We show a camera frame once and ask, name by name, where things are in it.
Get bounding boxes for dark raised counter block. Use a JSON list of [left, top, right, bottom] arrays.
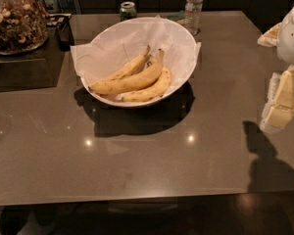
[[0, 24, 74, 92]]

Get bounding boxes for white paper liner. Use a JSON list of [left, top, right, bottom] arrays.
[[71, 16, 201, 97]]

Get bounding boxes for small dark tray items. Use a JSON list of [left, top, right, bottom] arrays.
[[46, 14, 71, 26]]

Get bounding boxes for white bowl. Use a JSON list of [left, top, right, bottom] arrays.
[[72, 17, 201, 108]]

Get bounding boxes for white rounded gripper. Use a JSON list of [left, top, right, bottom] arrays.
[[257, 7, 294, 134]]

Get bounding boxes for green metal can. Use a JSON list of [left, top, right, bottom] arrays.
[[120, 1, 137, 21]]

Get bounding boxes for clear plastic water bottle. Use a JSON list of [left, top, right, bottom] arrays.
[[184, 0, 204, 35]]

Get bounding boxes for glass jar of nuts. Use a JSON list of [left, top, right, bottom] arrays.
[[0, 0, 48, 55]]

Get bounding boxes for yellow banana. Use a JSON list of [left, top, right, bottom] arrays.
[[89, 49, 165, 95], [122, 67, 172, 102], [108, 45, 150, 79]]

